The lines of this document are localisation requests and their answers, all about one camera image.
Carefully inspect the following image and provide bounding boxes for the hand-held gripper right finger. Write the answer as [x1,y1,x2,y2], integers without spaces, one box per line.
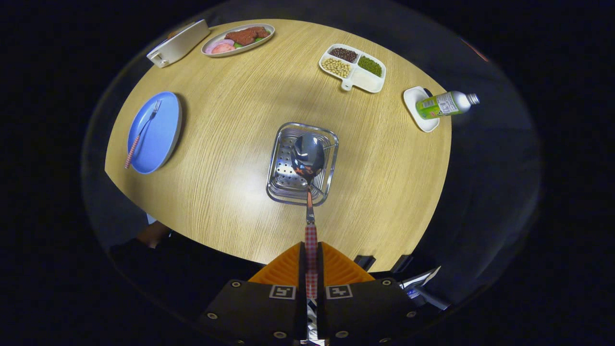
[317,242,418,346]

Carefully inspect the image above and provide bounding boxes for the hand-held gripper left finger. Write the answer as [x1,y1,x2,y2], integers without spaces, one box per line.
[195,242,308,346]

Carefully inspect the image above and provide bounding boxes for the checkered handle metal spoon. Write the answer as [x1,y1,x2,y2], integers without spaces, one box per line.
[291,133,326,301]

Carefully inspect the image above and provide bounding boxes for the metal draining basket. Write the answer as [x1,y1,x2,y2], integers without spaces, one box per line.
[266,122,339,207]

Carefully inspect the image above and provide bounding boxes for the small white dish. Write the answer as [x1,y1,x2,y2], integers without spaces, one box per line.
[403,86,440,133]

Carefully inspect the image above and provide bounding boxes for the blue round plate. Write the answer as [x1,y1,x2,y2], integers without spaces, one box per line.
[127,91,183,174]

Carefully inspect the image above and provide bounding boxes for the green label drink bottle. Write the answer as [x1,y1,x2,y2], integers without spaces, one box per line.
[416,91,480,120]

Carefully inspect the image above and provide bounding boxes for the white divided tray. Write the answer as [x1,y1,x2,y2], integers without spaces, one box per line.
[319,44,386,93]

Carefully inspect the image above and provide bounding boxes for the pile of yellow soybeans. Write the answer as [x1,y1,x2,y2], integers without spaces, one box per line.
[322,58,352,79]

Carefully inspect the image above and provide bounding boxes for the pile of green beans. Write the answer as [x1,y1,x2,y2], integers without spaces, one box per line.
[358,56,383,77]

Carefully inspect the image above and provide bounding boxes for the pile of dark red beans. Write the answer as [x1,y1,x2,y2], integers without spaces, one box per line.
[329,47,358,63]

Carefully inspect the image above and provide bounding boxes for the white oval plate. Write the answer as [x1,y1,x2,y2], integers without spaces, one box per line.
[201,24,275,58]

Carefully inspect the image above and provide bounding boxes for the pink ham slices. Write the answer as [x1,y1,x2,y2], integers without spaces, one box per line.
[205,39,236,54]

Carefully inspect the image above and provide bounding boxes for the brown meat slice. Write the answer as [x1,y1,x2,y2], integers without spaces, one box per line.
[225,26,271,47]

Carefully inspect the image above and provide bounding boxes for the white toaster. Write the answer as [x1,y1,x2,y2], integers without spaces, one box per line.
[147,19,211,68]

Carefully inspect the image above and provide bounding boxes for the checkered handle metal fork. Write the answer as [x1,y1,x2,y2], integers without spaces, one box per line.
[124,99,162,170]

